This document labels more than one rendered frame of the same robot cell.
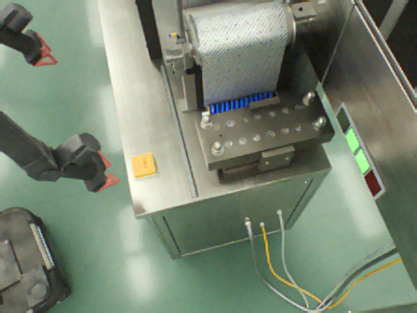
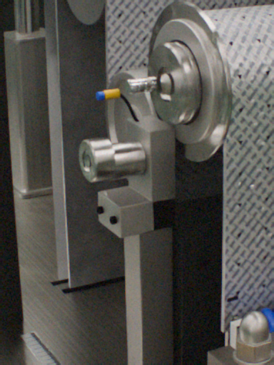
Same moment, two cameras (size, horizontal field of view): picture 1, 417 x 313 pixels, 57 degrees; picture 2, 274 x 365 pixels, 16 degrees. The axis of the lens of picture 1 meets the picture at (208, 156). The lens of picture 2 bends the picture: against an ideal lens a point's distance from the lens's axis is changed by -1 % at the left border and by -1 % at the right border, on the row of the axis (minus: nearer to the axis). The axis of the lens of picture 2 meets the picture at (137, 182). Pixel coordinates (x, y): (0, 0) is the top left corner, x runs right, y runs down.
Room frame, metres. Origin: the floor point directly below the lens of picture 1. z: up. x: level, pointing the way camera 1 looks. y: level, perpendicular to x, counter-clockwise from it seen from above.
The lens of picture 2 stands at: (-0.08, 0.29, 1.46)
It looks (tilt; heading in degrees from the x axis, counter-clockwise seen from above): 20 degrees down; 345
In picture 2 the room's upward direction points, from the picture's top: 1 degrees counter-clockwise
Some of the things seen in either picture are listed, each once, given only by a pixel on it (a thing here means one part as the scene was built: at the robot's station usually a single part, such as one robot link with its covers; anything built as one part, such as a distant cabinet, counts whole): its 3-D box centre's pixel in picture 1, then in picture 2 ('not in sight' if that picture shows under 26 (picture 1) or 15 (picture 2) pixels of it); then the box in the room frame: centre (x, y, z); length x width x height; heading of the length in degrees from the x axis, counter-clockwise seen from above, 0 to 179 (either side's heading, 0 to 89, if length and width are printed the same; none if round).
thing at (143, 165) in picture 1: (143, 165); not in sight; (0.52, 0.21, 0.91); 0.07 x 0.07 x 0.02; 11
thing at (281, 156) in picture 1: (275, 159); not in sight; (0.49, -0.21, 0.96); 0.10 x 0.03 x 0.11; 101
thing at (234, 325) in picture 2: not in sight; (243, 333); (0.62, 0.00, 1.04); 0.02 x 0.01 x 0.02; 101
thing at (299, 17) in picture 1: (302, 10); not in sight; (0.78, -0.28, 1.28); 0.06 x 0.05 x 0.02; 101
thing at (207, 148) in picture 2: (195, 42); (187, 81); (0.72, 0.02, 1.25); 0.15 x 0.01 x 0.15; 11
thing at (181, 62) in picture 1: (183, 79); (136, 274); (0.75, 0.06, 1.05); 0.06 x 0.05 x 0.31; 101
